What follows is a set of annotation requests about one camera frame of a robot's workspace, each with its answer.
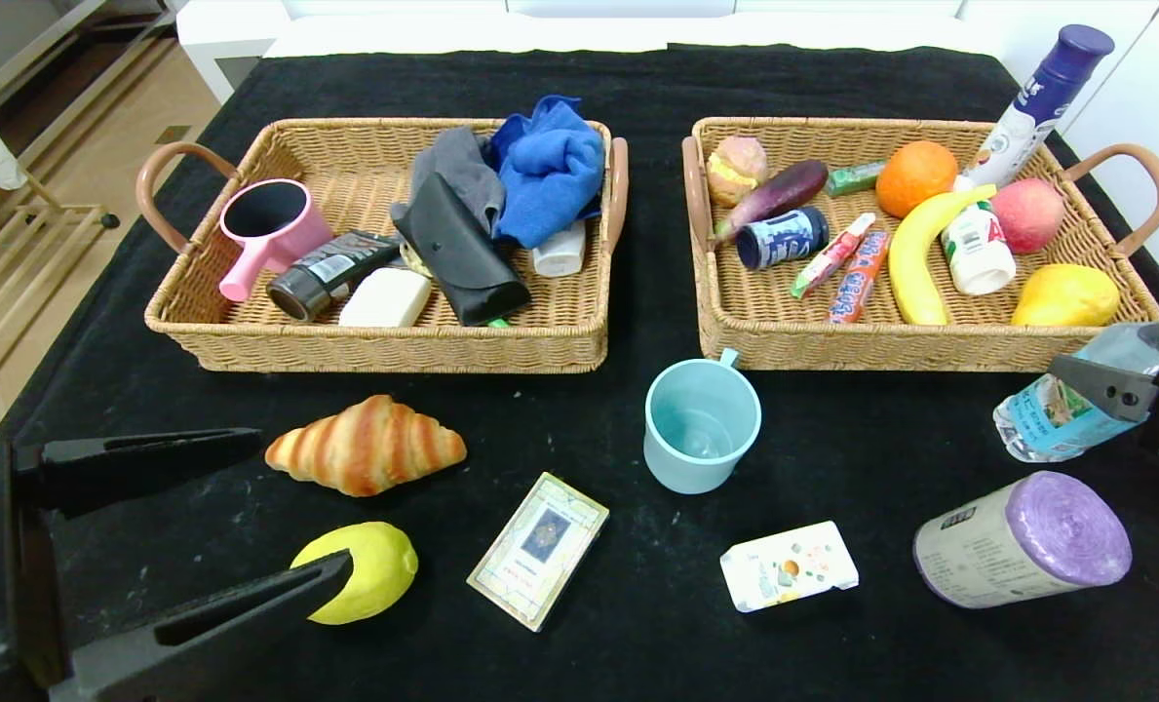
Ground clear water bottle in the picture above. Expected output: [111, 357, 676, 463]
[992, 297, 1159, 464]

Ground purple garbage bag roll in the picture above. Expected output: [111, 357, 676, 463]
[912, 471, 1134, 610]

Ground small white box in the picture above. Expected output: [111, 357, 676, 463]
[719, 520, 860, 614]

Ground yellow mango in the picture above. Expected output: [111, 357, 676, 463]
[1011, 263, 1121, 328]

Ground white yogurt bottle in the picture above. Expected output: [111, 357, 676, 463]
[940, 201, 1017, 296]

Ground red peach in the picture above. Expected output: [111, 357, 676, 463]
[990, 177, 1065, 255]

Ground yellow lemon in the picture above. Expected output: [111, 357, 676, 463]
[290, 521, 420, 625]

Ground croissant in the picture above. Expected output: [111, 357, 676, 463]
[265, 394, 468, 498]

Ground yellow banana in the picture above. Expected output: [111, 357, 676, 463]
[888, 184, 997, 327]

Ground orange candy roll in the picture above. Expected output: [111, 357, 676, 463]
[826, 230, 890, 325]

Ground white spray bottle purple cap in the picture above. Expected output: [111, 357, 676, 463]
[959, 24, 1116, 190]

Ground orange fruit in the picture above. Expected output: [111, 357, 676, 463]
[875, 140, 958, 219]

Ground red white candy pack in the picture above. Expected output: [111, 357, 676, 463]
[791, 213, 876, 299]

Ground green candy pack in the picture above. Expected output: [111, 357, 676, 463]
[825, 161, 887, 198]

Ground black cosmetic tube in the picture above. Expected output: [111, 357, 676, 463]
[267, 230, 405, 324]

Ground pink mug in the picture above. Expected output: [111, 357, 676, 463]
[218, 177, 336, 303]

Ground beige wheeled rack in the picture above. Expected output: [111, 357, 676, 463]
[0, 174, 124, 407]

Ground white soap bar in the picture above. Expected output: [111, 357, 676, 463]
[337, 266, 434, 329]

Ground blue can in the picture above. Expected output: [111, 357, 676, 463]
[735, 207, 831, 272]

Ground playing card box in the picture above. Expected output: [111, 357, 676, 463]
[467, 472, 611, 633]

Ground purple eggplant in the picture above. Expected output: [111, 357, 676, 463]
[714, 160, 830, 244]

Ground teal plastic cup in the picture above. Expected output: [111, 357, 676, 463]
[643, 349, 763, 495]

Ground black glasses case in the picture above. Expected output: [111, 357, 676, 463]
[390, 172, 533, 328]

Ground toy burger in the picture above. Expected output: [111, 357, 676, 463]
[706, 136, 769, 209]

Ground black table cloth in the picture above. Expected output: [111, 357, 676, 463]
[0, 44, 1159, 702]

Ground grey cloth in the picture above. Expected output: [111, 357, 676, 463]
[390, 126, 508, 233]

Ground blue cloth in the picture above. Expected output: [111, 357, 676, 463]
[489, 95, 607, 251]

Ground wicker basket brown handles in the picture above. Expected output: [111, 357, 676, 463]
[135, 117, 631, 375]
[681, 116, 1159, 375]

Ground beige shelf frame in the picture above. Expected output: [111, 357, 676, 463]
[0, 0, 182, 123]

